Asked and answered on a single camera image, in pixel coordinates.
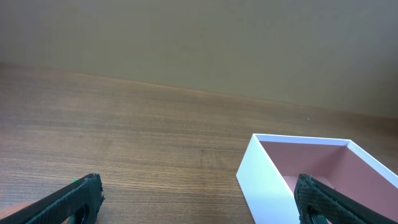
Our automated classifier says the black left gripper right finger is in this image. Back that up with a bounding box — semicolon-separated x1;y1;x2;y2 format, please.
294;174;397;224

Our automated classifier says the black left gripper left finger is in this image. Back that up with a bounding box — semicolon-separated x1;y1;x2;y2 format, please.
1;173;104;224

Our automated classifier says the white box pink inside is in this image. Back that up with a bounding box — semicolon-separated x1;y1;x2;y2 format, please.
236;134;397;223

